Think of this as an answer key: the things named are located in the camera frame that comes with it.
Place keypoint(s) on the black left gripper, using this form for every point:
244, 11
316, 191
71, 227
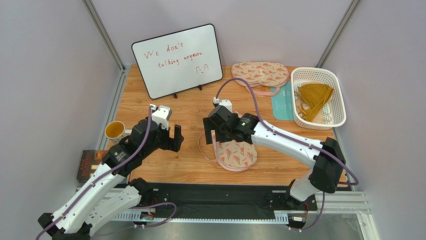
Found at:
172, 144

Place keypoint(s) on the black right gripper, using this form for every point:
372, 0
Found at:
215, 119

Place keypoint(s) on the floral mesh laundry bag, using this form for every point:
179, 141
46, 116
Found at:
232, 156

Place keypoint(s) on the mustard yellow bra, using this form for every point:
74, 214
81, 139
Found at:
311, 98

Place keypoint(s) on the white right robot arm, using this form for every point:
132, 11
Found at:
324, 158

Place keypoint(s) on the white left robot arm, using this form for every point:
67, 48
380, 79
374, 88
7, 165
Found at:
84, 214

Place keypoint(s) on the stacked floral laundry bags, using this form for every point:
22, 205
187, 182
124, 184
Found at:
266, 74

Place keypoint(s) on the yellow patterned mug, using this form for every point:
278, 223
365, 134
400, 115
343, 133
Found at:
115, 131

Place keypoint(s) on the whiteboard with red writing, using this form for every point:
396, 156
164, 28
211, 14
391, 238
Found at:
178, 61

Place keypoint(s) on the teal card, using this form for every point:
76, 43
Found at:
282, 103

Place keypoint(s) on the dark book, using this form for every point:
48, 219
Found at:
89, 162

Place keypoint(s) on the beige bras in basket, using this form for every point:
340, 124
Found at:
324, 115

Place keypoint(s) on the white plastic basket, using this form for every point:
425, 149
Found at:
307, 74

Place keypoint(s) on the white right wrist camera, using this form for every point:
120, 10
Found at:
223, 102

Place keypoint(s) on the aluminium frame rail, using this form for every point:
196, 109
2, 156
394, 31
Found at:
340, 202

